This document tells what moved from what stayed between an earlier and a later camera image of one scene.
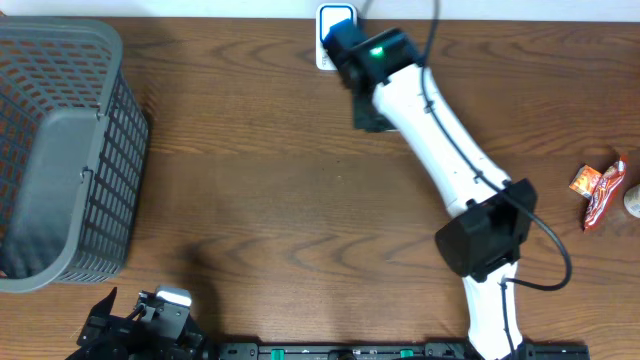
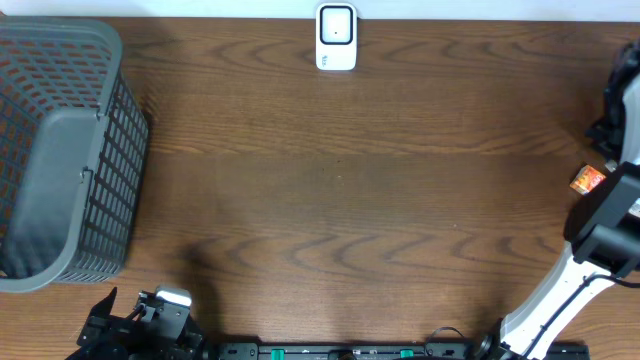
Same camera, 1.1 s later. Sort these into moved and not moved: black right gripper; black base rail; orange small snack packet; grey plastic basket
Moved: black right gripper
Not moved: grey plastic basket; black base rail; orange small snack packet
